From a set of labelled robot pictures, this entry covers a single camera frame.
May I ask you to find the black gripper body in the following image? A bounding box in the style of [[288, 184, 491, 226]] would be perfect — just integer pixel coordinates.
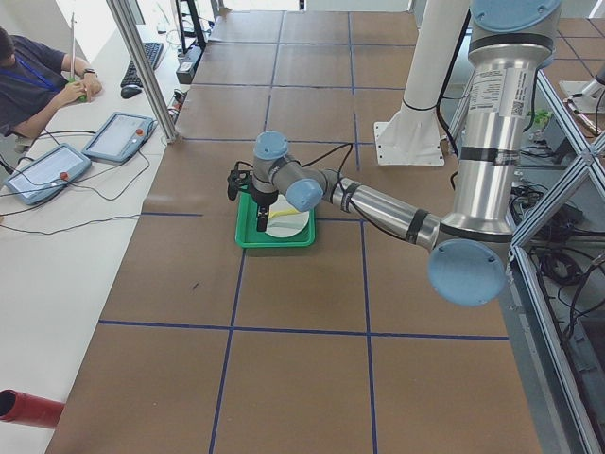
[[249, 183, 278, 207]]

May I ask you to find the yellow plastic spoon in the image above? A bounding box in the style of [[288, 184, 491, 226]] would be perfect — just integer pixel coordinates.
[[268, 208, 300, 220]]

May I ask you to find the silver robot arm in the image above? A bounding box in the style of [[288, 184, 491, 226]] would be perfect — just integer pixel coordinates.
[[244, 1, 561, 306]]

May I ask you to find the white round plate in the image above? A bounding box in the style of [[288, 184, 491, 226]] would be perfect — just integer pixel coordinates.
[[266, 195, 310, 238]]

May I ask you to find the green plastic tray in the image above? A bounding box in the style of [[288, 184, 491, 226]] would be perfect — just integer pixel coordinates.
[[235, 193, 316, 249]]

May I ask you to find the far teach pendant tablet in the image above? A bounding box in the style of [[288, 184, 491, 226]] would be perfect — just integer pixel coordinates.
[[81, 112, 155, 164]]

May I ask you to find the teach pendant tablet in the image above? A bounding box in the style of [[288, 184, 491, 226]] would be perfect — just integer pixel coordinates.
[[5, 144, 92, 205], [81, 112, 155, 164]]

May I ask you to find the black computer mouse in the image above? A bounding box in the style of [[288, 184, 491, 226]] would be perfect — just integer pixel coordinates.
[[120, 84, 143, 99]]

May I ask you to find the black keyboard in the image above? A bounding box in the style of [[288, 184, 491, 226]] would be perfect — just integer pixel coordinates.
[[119, 42, 165, 89]]

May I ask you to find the near teach pendant tablet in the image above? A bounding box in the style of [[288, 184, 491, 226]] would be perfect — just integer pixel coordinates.
[[5, 144, 92, 205]]

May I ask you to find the seated person dark shirt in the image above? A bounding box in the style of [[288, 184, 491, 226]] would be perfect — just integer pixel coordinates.
[[1, 29, 102, 139]]

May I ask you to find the red cylinder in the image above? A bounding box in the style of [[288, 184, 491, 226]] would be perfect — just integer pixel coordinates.
[[1, 390, 64, 428]]

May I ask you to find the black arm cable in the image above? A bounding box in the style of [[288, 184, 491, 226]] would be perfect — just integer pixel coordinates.
[[233, 142, 355, 195]]

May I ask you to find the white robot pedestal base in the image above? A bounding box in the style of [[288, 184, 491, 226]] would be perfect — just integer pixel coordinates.
[[374, 0, 470, 166]]

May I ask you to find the aluminium frame post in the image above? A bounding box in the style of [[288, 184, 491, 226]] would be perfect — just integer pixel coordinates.
[[106, 0, 178, 144]]

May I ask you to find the aluminium side frame rack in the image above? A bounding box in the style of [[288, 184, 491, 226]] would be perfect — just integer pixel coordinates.
[[500, 58, 604, 453]]

